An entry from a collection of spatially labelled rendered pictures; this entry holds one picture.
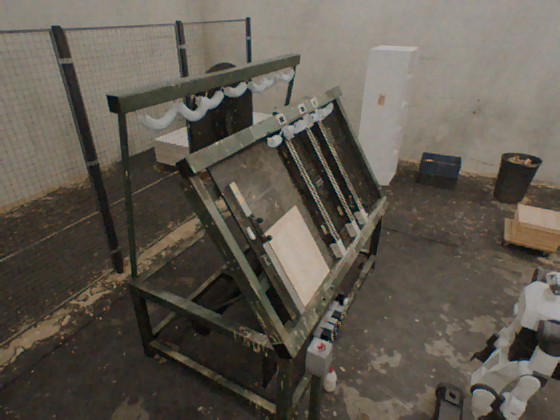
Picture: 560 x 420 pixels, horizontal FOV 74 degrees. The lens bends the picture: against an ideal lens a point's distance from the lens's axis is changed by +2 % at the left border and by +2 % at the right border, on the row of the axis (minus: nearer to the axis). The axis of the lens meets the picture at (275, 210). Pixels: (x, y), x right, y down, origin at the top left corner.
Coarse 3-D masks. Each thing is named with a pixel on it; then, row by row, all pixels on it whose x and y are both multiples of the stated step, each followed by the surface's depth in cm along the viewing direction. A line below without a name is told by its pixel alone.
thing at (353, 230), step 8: (320, 112) 286; (304, 120) 290; (304, 136) 298; (312, 136) 299; (312, 144) 297; (312, 152) 301; (320, 152) 302; (320, 160) 300; (320, 168) 303; (328, 168) 305; (328, 176) 303; (328, 184) 306; (336, 184) 308; (336, 192) 306; (336, 200) 309; (344, 200) 311; (344, 208) 309; (344, 216) 312; (352, 216) 314; (352, 224) 311; (352, 232) 315
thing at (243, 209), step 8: (232, 192) 219; (240, 208) 222; (248, 208) 224; (248, 224) 224; (256, 240) 227; (264, 248) 226; (272, 256) 229; (272, 264) 229; (280, 272) 231; (280, 280) 231; (288, 288) 233; (288, 296) 234; (296, 296) 236; (296, 304) 234; (296, 312) 237
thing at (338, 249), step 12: (300, 120) 260; (288, 144) 271; (288, 156) 273; (300, 168) 274; (300, 180) 277; (312, 192) 277; (312, 204) 281; (324, 216) 281; (336, 240) 285; (336, 252) 289
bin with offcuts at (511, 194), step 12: (504, 156) 566; (516, 156) 561; (528, 156) 560; (504, 168) 547; (516, 168) 534; (528, 168) 528; (504, 180) 553; (516, 180) 541; (528, 180) 540; (504, 192) 559; (516, 192) 550
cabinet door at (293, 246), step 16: (288, 224) 254; (304, 224) 268; (272, 240) 237; (288, 240) 249; (304, 240) 263; (288, 256) 245; (304, 256) 258; (320, 256) 272; (288, 272) 240; (304, 272) 253; (320, 272) 267; (304, 288) 249; (304, 304) 244
